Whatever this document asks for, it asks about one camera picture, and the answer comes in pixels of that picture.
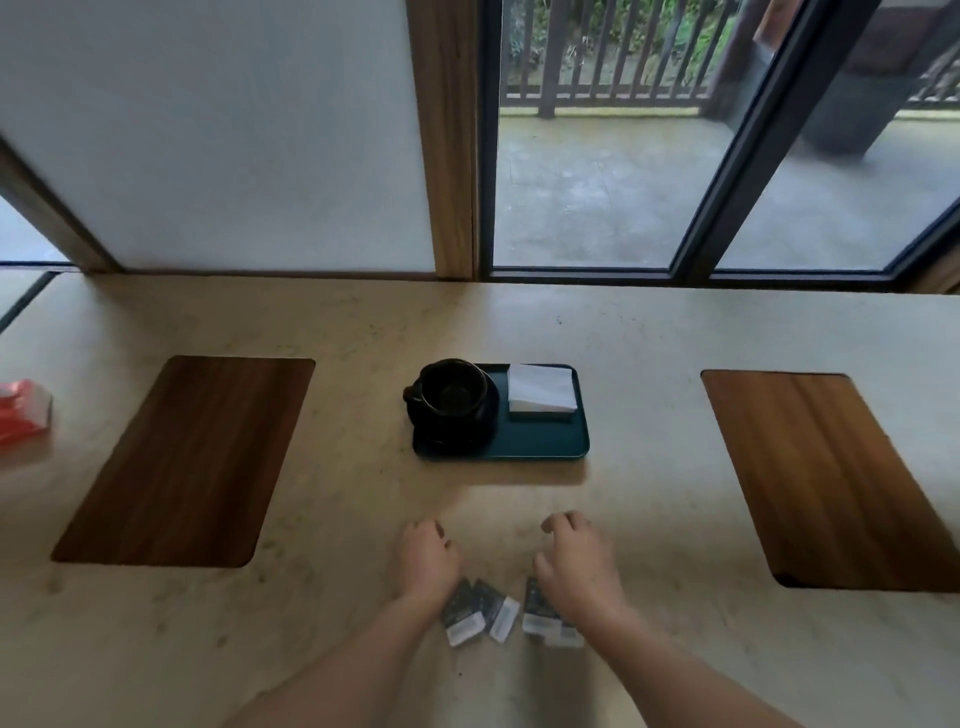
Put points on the red tissue pack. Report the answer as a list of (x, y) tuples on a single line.
[(22, 412)]

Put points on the wooden balcony railing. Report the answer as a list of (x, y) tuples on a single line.
[(551, 60)]

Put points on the dark green tray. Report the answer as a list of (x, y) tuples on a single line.
[(540, 439)]

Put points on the black saucer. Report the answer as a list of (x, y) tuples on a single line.
[(450, 442)]

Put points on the brown wooden placemat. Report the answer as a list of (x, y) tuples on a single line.
[(187, 457), (825, 480)]

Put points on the person's right forearm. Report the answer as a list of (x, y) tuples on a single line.
[(675, 682)]

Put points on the dark window frame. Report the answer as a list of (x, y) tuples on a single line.
[(757, 150), (30, 265)]

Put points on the dark outdoor pillar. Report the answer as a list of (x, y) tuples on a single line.
[(847, 112)]

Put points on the black cup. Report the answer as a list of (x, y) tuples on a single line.
[(450, 394)]

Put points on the person's left hand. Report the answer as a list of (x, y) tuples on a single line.
[(427, 562)]

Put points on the person's left forearm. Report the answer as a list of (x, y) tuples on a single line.
[(352, 675)]

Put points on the person's right hand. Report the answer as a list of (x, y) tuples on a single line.
[(581, 577)]

